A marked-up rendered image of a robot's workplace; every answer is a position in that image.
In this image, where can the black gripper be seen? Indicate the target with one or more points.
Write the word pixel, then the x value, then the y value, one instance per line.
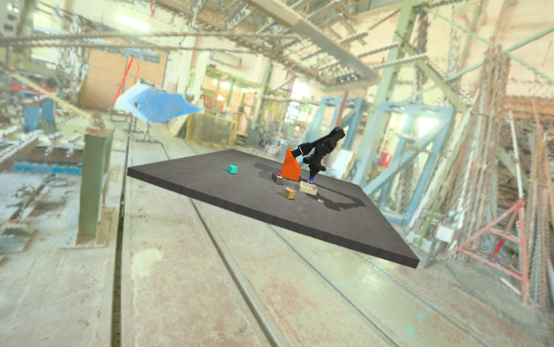
pixel 316 166

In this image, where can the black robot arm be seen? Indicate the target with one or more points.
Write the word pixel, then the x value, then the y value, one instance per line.
pixel 329 141

